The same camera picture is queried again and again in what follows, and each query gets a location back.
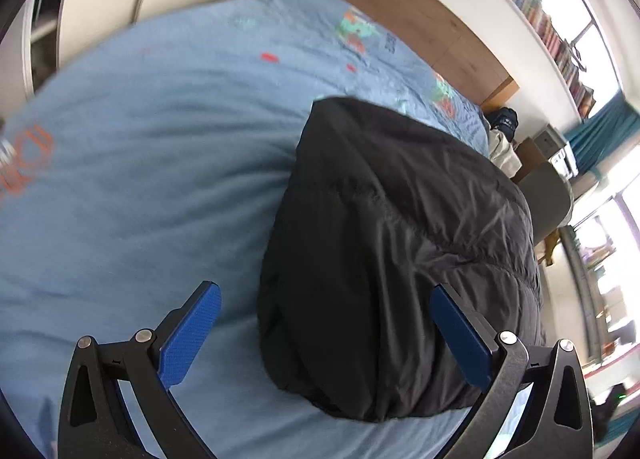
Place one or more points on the black puffer jacket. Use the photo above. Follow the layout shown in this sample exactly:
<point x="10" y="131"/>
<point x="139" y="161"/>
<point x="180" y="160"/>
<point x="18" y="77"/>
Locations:
<point x="400" y="239"/>

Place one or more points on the white cloth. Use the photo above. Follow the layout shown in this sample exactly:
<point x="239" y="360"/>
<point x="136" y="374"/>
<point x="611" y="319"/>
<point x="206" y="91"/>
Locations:
<point x="505" y="156"/>

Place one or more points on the wooden desk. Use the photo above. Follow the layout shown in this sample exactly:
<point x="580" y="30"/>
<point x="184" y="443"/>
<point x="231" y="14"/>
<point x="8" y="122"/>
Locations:
<point x="531" y="159"/>

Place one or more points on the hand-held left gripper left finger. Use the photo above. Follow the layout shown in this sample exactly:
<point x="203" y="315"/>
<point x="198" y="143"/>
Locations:
<point x="192" y="334"/>

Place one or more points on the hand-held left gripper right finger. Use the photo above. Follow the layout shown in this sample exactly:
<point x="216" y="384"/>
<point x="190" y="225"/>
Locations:
<point x="457" y="334"/>

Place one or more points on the blue printed blanket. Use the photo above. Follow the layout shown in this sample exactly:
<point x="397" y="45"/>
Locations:
<point x="150" y="164"/>

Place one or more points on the dark blue bag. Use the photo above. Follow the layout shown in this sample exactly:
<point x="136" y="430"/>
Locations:
<point x="504" y="123"/>

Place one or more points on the grey box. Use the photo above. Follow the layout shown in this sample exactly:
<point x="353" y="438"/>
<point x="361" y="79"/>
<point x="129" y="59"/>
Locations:
<point x="549" y="139"/>

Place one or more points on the teal curtain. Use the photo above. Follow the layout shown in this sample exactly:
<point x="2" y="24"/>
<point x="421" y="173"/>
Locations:
<point x="605" y="134"/>

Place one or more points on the grey chair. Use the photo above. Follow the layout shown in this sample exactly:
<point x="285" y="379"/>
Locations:
<point x="547" y="204"/>

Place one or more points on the wooden headboard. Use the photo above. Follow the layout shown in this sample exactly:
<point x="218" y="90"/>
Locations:
<point x="425" y="24"/>

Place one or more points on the row of colourful books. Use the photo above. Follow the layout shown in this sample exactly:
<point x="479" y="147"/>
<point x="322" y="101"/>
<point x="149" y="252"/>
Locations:
<point x="530" y="4"/>

